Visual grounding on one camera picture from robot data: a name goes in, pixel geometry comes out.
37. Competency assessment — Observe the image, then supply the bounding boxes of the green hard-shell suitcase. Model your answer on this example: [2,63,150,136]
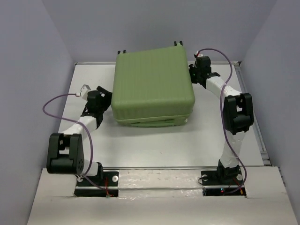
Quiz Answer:
[111,42,195,128]

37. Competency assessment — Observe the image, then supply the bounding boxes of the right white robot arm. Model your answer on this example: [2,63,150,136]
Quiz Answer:
[189,54,254,185]

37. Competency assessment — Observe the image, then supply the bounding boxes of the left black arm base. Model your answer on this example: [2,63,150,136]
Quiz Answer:
[74,170,119,198]

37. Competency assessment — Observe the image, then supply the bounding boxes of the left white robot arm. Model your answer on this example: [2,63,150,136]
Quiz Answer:
[42,85,112,185]

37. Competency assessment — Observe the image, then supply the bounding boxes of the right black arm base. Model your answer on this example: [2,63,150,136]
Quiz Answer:
[197,170,247,197]

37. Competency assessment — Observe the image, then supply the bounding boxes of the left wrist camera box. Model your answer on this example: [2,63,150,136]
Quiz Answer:
[80,84,91,99]

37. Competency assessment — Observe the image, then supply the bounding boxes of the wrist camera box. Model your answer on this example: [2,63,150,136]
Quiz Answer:
[80,84,91,99]
[194,51,204,59]

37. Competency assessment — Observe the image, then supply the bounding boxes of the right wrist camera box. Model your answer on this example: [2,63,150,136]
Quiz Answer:
[194,51,204,59]

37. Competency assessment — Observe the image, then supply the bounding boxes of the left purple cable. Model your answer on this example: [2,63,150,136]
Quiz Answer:
[42,93,110,192]

